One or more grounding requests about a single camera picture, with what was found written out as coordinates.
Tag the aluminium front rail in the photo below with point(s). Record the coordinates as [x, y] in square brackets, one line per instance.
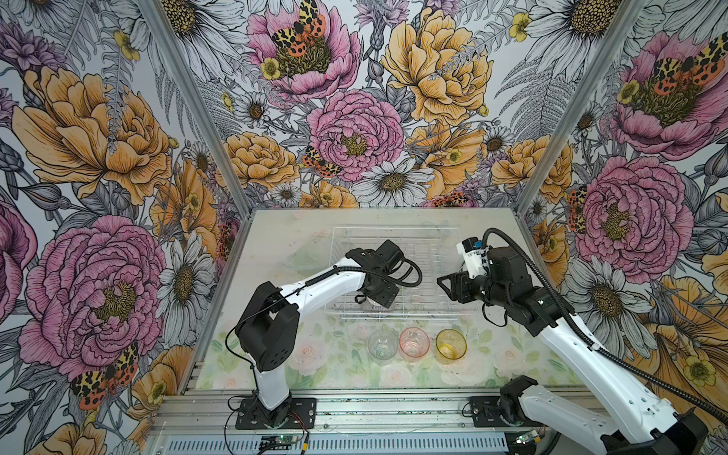
[433, 421]

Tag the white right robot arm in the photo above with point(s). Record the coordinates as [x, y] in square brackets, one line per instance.
[636, 420]

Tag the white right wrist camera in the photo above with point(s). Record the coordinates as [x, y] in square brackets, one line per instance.
[471, 250]

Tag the aluminium corner post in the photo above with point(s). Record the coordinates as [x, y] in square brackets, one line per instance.
[162, 32]
[624, 20]

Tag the aluminium corner post right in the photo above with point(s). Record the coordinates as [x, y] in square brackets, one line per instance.
[624, 20]

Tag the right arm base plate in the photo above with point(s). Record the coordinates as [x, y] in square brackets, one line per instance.
[486, 412]

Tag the yellow plastic cup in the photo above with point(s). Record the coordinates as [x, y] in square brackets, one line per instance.
[450, 346]

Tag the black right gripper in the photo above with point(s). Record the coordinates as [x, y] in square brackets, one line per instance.
[460, 283]

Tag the clear plastic cup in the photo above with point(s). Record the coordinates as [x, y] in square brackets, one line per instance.
[383, 345]

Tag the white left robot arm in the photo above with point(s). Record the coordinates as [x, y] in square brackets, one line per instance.
[267, 330]

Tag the white wire dish rack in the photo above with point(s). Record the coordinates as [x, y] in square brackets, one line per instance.
[432, 248]

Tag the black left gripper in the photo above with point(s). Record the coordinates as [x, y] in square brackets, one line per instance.
[386, 296]

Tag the pink plastic cup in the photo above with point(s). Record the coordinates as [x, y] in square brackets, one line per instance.
[414, 344]

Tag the green circuit board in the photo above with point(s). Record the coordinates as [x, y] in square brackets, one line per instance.
[283, 442]

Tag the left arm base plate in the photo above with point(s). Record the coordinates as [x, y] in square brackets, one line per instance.
[295, 413]

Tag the aluminium corner post left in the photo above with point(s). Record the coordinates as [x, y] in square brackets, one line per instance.
[162, 32]

